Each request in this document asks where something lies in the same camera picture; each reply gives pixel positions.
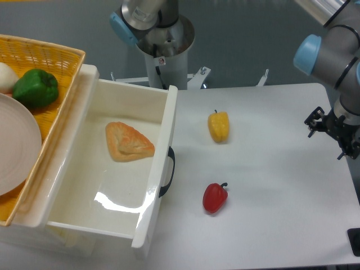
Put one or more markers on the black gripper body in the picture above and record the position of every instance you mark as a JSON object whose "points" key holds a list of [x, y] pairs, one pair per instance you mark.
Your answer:
{"points": [[337, 128]]}

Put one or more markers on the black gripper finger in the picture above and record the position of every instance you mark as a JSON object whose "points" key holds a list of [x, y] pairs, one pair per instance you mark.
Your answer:
{"points": [[346, 148], [314, 121]]}

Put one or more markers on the black drawer handle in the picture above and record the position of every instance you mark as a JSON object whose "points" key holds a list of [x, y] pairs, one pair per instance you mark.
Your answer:
{"points": [[169, 172]]}

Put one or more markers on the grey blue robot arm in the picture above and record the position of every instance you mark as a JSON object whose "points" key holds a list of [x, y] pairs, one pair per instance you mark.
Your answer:
{"points": [[331, 59]]}

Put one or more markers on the black object at table edge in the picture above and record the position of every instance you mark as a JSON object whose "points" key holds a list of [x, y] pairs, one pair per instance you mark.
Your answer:
{"points": [[354, 239]]}

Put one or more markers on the yellow bell pepper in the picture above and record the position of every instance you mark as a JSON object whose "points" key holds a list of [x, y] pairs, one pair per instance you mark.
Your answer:
{"points": [[219, 126]]}

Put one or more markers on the red bell pepper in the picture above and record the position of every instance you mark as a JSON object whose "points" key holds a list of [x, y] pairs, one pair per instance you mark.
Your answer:
{"points": [[214, 197]]}

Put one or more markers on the triangular pastry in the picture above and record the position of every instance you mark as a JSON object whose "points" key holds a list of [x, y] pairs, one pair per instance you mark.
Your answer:
{"points": [[127, 144]]}

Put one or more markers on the yellow woven basket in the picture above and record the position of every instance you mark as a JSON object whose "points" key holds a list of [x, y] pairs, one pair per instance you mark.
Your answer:
{"points": [[23, 54]]}

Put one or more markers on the green bell pepper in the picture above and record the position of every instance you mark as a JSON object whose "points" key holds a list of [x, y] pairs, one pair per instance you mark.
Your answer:
{"points": [[36, 89]]}

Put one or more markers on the pink plate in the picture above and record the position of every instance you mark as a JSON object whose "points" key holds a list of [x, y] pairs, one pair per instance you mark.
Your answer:
{"points": [[21, 143]]}

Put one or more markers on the white onion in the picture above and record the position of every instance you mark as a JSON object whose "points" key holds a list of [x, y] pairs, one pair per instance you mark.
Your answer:
{"points": [[8, 78]]}

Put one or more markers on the white metal base frame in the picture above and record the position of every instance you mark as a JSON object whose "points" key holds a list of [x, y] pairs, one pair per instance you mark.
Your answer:
{"points": [[194, 81]]}

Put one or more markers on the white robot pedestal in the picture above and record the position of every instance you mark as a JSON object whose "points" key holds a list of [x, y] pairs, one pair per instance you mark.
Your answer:
{"points": [[166, 54]]}

